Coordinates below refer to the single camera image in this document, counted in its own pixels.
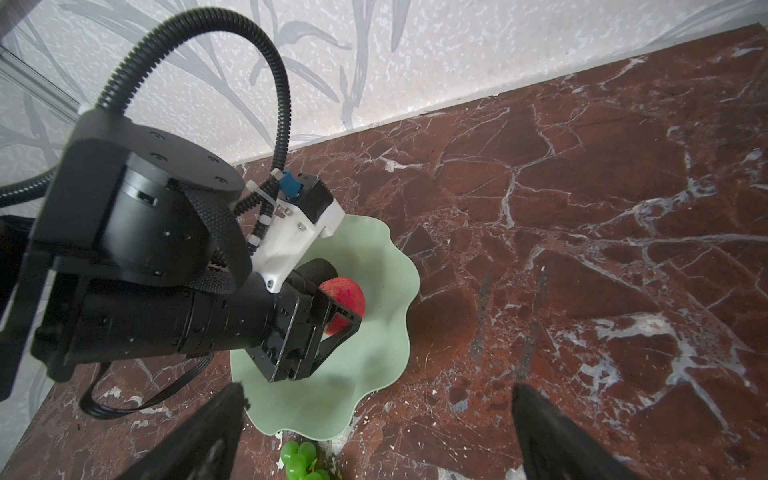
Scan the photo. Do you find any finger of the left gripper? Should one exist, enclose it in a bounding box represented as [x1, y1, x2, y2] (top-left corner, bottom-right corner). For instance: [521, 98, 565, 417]
[299, 293, 364, 380]

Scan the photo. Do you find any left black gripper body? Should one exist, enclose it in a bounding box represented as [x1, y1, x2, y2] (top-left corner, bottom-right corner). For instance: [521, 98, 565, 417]
[246, 258, 345, 383]

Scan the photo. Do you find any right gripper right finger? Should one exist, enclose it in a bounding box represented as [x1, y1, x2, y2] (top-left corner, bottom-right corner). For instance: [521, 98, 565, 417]
[511, 382, 639, 480]

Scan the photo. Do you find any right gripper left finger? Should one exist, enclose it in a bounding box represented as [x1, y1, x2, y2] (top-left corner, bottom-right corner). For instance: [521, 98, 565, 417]
[119, 383, 249, 479]

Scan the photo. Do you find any red fake apple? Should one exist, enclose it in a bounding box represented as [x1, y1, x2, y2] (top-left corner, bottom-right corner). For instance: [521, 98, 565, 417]
[319, 277, 366, 336]

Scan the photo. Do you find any green fake grape bunch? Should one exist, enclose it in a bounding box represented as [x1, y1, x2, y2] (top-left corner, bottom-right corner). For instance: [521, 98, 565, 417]
[280, 441, 331, 480]

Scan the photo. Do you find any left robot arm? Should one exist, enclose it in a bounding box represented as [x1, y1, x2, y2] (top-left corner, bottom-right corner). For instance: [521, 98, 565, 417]
[1, 109, 361, 397]

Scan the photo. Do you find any light green wavy fruit bowl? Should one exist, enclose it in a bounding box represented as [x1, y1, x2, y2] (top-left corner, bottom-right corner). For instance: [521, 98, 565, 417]
[230, 215, 420, 441]

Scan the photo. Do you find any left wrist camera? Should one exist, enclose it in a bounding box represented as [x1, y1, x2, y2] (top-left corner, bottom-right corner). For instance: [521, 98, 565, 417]
[247, 172, 345, 294]

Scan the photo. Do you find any left black corrugated cable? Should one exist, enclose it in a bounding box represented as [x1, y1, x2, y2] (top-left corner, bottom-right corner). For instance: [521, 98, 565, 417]
[0, 6, 293, 208]

